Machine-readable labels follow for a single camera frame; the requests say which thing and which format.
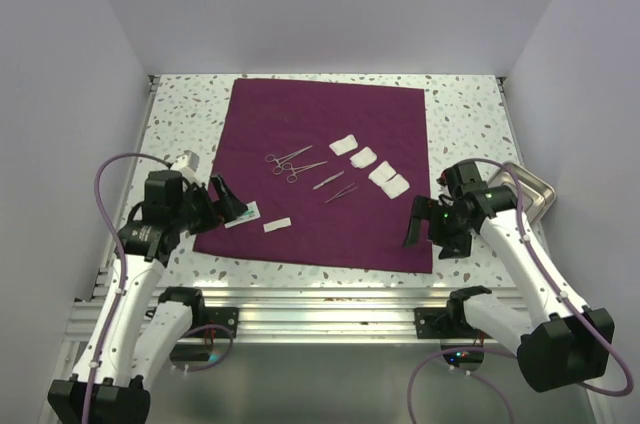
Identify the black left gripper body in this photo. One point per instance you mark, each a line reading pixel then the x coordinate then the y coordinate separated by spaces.
pixel 197 212

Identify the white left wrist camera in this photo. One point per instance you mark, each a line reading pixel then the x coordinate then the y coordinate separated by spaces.
pixel 187 165

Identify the aluminium rail frame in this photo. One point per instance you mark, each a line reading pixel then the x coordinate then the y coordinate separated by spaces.
pixel 277 304

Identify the white gauze pad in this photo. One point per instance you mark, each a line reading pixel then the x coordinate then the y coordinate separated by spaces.
pixel 345 145
pixel 363 158
pixel 396 186
pixel 382 173

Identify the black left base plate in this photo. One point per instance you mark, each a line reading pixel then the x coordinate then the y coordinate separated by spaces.
pixel 227 317

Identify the purple cloth mat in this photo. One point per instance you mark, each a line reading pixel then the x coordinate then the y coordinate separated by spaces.
pixel 365 229

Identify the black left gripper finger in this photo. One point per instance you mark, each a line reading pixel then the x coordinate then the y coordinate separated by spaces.
pixel 235 209
pixel 224 195

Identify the white green suture packet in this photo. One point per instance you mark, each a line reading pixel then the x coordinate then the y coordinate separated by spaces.
pixel 252 213

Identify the steel tweezers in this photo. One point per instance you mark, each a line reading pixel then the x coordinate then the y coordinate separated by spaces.
pixel 342 193

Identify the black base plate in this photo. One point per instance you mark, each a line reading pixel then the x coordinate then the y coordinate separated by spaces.
pixel 431 323
pixel 227 317

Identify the small white bandage strip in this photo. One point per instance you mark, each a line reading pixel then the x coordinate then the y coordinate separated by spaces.
pixel 277 225

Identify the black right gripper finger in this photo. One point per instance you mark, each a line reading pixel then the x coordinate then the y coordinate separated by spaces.
pixel 420 211
pixel 456 247

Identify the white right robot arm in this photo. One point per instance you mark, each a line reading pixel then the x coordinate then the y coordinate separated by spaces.
pixel 562 340

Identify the steel instrument tray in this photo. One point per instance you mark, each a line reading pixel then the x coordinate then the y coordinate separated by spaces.
pixel 538 195

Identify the steel forceps clamp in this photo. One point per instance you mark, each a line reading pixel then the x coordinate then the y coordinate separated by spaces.
pixel 295 171
pixel 280 162

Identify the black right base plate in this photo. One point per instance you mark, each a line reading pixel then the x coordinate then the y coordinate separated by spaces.
pixel 431 323

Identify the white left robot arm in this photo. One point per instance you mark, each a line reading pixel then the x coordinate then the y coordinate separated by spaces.
pixel 112 380

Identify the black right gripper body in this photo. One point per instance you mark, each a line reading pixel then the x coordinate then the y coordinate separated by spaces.
pixel 445 221

